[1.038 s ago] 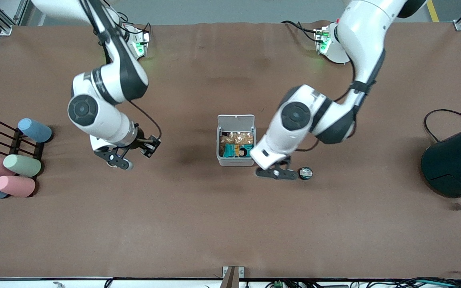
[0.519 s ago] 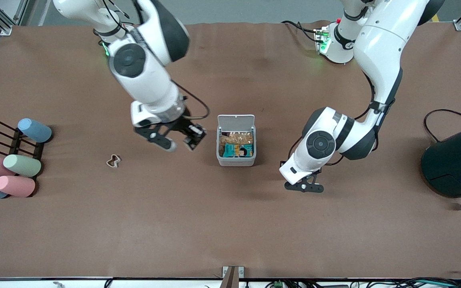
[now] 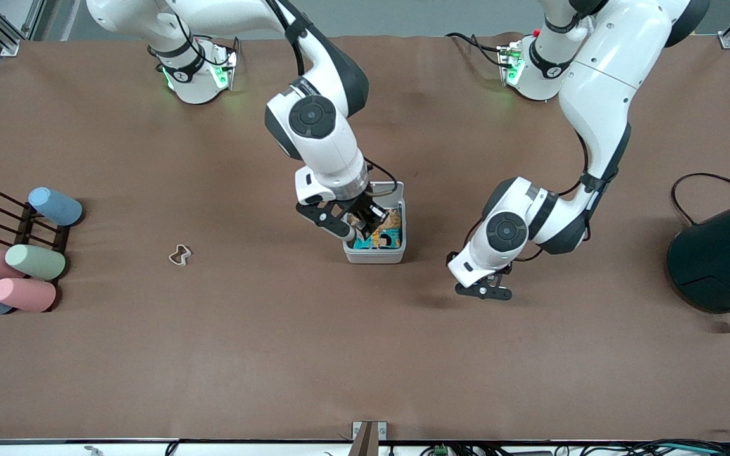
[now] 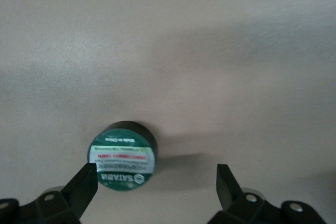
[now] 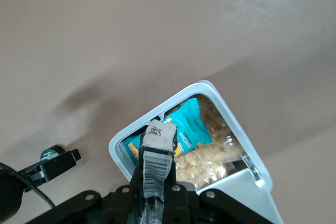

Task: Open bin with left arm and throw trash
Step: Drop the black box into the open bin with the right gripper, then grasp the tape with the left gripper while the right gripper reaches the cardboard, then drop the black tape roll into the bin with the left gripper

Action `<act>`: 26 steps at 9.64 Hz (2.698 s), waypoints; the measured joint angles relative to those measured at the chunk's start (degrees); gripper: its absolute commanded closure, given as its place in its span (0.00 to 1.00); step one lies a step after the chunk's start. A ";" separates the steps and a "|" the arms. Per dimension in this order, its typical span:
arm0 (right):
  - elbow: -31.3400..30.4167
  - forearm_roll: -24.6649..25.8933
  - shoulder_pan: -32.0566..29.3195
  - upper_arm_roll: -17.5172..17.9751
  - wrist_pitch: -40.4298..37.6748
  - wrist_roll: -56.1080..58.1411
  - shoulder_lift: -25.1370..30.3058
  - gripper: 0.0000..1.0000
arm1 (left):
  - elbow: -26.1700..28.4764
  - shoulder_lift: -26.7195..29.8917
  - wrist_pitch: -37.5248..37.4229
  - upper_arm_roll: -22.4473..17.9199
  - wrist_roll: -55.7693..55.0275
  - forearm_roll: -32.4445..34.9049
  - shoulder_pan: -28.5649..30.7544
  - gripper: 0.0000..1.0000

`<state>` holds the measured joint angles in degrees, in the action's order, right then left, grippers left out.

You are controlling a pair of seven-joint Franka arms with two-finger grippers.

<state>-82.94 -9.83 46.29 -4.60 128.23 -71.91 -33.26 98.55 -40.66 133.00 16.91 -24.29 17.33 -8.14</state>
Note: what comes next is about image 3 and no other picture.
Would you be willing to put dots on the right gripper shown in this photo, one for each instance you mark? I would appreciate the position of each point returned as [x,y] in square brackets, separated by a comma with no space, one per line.
[361,206]

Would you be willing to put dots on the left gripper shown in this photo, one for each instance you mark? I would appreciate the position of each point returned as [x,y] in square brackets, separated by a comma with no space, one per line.
[507,270]

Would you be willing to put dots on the black snack wrapper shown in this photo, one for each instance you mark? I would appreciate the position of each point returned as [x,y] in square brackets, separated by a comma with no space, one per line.
[374,226]

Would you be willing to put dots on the small grey storage box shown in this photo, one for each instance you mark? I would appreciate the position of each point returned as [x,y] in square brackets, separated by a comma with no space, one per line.
[374,256]

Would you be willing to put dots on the white rubber band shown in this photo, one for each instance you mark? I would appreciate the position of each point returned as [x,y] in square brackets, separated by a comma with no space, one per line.
[172,257]

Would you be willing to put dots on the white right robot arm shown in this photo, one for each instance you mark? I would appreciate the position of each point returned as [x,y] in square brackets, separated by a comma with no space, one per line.
[314,120]

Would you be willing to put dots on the large dark teal pedal bin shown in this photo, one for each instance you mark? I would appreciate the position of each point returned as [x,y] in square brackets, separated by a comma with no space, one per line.
[720,259]

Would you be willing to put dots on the teal printed wrapper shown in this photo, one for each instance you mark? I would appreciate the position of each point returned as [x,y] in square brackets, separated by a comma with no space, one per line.
[384,240]

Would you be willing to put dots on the green plastic cup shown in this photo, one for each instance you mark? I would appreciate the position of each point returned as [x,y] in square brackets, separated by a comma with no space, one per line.
[35,261]

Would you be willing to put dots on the dark wooden cup rack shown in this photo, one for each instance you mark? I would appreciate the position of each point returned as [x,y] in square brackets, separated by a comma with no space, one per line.
[25,228]

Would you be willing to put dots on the metal table edge bracket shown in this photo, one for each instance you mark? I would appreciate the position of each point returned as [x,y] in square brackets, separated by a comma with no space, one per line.
[368,440]

